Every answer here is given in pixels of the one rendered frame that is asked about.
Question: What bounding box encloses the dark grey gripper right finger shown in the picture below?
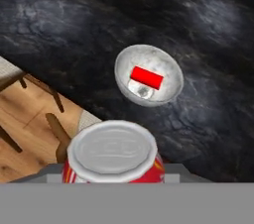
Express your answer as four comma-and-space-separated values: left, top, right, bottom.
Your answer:
162, 163, 213, 184

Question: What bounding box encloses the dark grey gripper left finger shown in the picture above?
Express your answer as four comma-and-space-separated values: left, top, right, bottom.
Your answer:
9, 163, 68, 184

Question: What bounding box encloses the red soda can silver top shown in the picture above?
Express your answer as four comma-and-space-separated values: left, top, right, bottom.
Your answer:
61, 119, 167, 184

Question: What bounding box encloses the plain red soda can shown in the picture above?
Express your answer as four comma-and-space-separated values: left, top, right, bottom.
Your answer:
129, 65, 165, 91

